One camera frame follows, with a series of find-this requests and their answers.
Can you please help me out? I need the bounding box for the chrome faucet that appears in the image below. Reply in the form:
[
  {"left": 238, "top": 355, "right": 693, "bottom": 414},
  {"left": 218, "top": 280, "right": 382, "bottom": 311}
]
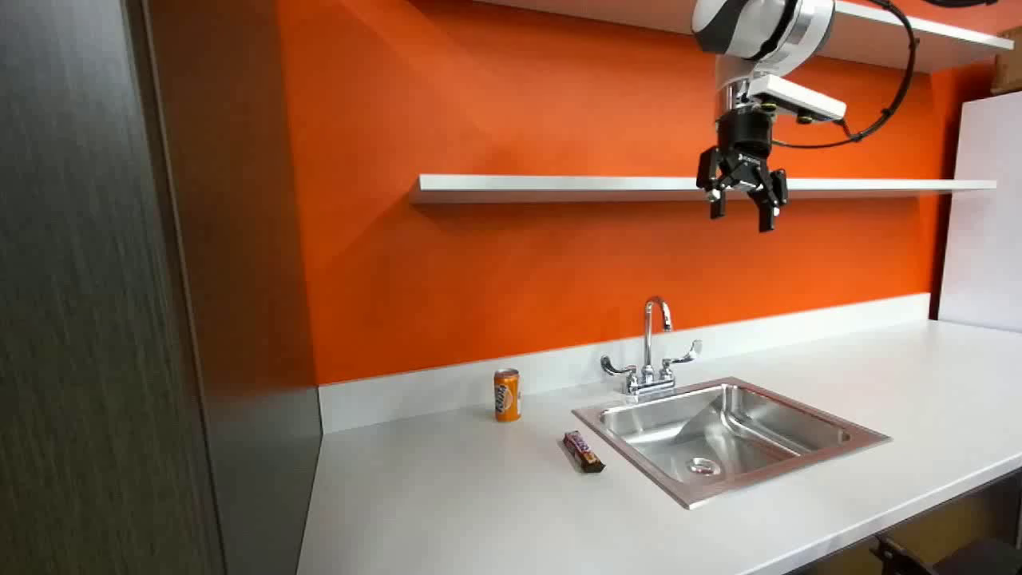
[{"left": 598, "top": 294, "right": 705, "bottom": 404}]

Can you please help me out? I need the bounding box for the brown snickers bar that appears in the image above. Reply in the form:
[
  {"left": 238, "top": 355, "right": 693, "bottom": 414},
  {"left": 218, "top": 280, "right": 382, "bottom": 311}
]
[{"left": 559, "top": 428, "right": 607, "bottom": 477}]

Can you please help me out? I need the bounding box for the dark grey wood cabinet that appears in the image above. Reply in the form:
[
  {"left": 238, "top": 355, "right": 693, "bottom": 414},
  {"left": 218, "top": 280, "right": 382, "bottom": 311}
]
[{"left": 0, "top": 0, "right": 325, "bottom": 575}]

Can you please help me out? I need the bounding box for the high white wall shelf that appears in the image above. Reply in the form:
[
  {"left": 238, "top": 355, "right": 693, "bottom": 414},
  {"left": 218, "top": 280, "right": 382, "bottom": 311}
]
[{"left": 476, "top": 0, "right": 1019, "bottom": 76}]

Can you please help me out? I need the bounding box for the stainless steel sink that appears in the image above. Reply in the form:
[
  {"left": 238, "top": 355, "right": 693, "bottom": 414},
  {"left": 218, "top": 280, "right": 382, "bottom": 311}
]
[{"left": 573, "top": 375, "right": 894, "bottom": 512}]

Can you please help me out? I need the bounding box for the orange soda can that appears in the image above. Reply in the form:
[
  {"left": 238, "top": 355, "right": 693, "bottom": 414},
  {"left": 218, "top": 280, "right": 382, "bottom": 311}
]
[{"left": 492, "top": 369, "right": 525, "bottom": 426}]

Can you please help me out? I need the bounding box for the white counter backsplash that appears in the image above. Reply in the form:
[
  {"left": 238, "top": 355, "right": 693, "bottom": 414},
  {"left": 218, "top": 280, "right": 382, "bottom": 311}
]
[{"left": 317, "top": 291, "right": 936, "bottom": 437}]

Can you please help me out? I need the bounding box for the long white wall shelf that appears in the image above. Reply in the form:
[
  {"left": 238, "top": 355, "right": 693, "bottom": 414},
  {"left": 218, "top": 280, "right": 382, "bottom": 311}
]
[{"left": 409, "top": 174, "right": 1000, "bottom": 208}]

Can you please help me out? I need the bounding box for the white refrigerator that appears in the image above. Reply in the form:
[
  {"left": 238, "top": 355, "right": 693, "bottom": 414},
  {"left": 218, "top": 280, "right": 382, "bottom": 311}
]
[{"left": 932, "top": 89, "right": 1022, "bottom": 336}]

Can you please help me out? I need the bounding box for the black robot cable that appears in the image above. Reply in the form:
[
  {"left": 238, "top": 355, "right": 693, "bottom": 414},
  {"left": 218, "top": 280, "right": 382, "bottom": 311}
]
[{"left": 770, "top": 0, "right": 924, "bottom": 152}]

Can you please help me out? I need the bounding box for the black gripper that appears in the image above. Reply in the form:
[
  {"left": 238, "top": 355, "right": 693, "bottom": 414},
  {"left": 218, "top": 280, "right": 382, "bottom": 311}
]
[{"left": 693, "top": 101, "right": 792, "bottom": 237}]

